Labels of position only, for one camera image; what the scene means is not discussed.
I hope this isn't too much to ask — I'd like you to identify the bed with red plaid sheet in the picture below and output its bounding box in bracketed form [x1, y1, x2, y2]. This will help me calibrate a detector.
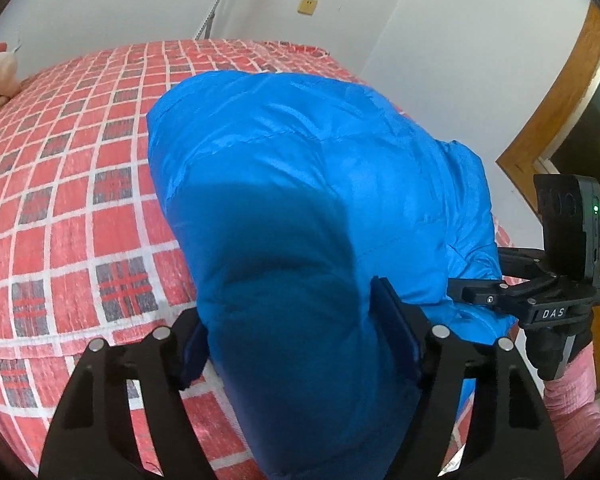
[0, 37, 516, 480]

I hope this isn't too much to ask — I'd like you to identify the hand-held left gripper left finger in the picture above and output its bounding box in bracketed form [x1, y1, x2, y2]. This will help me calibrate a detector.
[39, 309, 216, 480]

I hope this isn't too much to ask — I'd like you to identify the blue down jacket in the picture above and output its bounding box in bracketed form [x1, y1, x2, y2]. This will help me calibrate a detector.
[146, 71, 517, 480]

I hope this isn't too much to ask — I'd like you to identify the person's right forearm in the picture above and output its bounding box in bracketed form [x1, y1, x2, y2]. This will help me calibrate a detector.
[542, 344, 600, 480]

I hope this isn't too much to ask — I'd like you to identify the grey wall cable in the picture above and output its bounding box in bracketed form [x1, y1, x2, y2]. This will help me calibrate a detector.
[193, 0, 242, 41]

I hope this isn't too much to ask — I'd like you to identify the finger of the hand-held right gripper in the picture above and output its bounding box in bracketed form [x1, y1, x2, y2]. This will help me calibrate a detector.
[496, 246, 556, 287]
[446, 276, 570, 329]

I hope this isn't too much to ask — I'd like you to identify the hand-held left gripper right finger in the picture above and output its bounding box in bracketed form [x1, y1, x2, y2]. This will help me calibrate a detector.
[370, 275, 566, 480]

